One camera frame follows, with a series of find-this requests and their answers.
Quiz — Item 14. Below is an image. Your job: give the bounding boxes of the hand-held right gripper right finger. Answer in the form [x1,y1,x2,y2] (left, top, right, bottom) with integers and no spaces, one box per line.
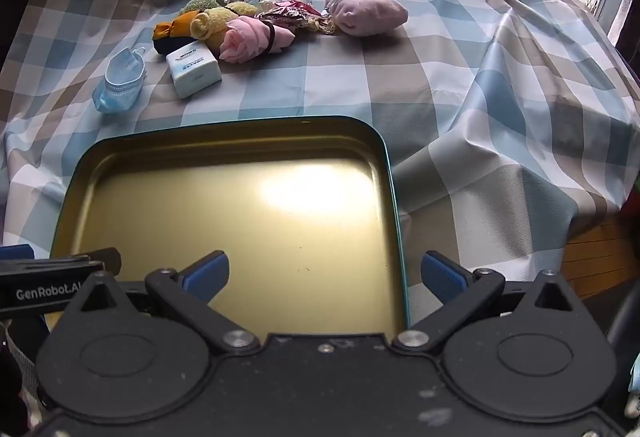
[392,251,587,356]

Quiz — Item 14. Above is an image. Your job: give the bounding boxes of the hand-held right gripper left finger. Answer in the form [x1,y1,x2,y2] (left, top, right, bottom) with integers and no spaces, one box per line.
[62,251,261,355]

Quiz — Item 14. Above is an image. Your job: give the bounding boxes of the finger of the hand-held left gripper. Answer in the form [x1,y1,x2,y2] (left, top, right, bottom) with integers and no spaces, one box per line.
[0,244,36,263]
[0,247,122,276]

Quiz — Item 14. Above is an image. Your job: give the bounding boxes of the teal tin box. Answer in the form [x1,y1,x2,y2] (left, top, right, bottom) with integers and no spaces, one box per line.
[49,116,412,335]

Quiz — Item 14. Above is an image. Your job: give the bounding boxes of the blue face mask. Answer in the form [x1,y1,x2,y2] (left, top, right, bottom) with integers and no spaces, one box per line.
[92,46,148,114]

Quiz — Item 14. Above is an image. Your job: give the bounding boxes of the large white tissue pack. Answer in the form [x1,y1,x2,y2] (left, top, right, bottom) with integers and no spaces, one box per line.
[166,42,222,99]

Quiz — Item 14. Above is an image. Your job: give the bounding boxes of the pink towel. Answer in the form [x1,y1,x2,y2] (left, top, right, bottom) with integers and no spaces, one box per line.
[219,16,297,64]

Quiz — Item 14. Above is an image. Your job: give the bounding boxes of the orange and black cloth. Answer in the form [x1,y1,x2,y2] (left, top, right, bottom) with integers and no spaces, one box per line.
[152,12,198,55]

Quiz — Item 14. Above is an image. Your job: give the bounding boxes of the yellow towel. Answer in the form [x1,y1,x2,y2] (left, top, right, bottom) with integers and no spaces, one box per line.
[192,2,258,52]

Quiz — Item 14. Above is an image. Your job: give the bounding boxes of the green scrubber ball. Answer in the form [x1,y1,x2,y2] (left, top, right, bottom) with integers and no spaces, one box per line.
[179,0,221,16]

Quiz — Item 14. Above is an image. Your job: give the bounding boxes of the mauve cloth pouch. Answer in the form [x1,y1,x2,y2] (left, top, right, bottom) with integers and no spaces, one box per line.
[325,0,408,38]

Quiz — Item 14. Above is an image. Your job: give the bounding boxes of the checked tablecloth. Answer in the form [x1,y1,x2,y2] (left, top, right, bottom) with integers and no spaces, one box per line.
[0,0,640,305]

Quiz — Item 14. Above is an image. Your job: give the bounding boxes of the pale blue small object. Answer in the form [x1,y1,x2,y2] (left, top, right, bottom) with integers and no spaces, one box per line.
[625,352,640,418]

